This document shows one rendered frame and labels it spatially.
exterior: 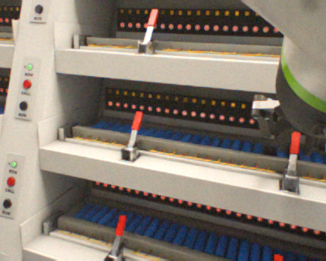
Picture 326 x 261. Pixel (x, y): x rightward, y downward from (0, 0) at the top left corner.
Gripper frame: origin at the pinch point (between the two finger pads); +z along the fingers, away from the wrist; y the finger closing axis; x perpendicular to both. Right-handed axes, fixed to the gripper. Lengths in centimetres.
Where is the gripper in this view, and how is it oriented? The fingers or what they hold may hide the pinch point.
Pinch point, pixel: (297, 140)
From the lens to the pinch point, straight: 49.5
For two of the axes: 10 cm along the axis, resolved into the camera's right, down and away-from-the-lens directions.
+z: 2.7, 2.6, 9.3
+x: 2.1, -9.6, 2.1
